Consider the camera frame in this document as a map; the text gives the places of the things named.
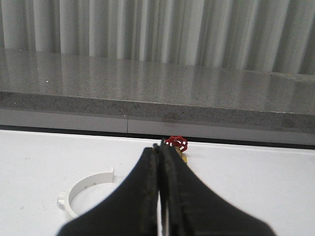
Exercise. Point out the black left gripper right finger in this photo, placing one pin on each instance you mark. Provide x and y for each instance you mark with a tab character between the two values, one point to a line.
190	208

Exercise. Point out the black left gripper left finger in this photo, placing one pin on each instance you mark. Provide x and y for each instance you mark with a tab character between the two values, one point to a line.
131	210

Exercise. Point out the white half pipe clamp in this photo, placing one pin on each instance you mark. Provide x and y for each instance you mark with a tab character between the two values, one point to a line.
65	198

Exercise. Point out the brass valve red handwheel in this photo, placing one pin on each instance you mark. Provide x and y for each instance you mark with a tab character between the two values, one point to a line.
180	144

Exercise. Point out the grey stone counter ledge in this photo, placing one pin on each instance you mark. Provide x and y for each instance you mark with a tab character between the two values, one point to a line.
70	92

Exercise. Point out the grey pleated curtain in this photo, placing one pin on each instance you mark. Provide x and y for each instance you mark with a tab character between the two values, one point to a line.
263	35

